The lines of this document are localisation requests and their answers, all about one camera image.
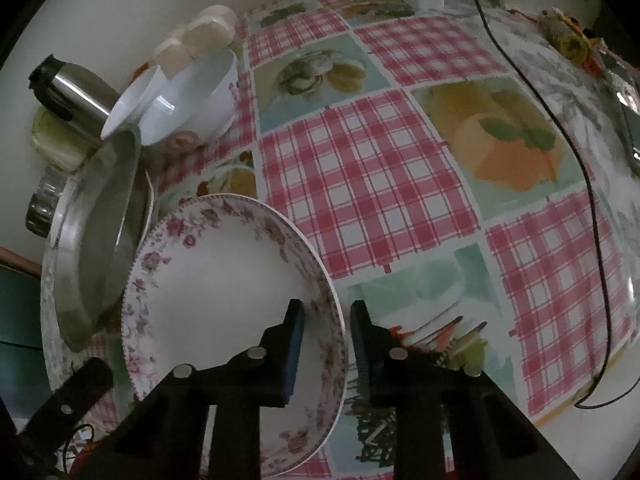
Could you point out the checkered printed tablecloth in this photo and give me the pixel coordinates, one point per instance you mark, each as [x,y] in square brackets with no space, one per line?
[370,175]

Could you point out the small white bowl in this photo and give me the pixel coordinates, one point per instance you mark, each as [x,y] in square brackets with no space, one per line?
[132,107]

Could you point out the round metal plate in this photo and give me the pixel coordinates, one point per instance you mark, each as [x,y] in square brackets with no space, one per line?
[95,240]

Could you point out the large white bowl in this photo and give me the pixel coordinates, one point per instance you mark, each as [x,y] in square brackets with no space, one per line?
[200,90]

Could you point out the napa cabbage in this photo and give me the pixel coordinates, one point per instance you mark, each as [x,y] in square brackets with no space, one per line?
[55,142]

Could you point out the floral rimmed white plate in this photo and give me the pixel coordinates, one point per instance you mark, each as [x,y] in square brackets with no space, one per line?
[210,285]

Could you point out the yellow orange bundle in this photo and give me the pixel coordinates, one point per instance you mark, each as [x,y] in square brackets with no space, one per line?
[565,35]

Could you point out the clear plastic egg pack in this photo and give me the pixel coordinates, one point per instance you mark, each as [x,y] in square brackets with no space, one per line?
[200,35]

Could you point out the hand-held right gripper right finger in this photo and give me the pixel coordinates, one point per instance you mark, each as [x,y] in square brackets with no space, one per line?
[361,350]

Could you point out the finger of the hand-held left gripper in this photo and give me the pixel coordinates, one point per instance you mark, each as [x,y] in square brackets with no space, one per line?
[70,405]

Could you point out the stainless steel kettle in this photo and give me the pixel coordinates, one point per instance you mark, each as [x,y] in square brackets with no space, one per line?
[75,90]

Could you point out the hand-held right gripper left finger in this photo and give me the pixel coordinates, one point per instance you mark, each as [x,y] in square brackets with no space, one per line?
[295,345]

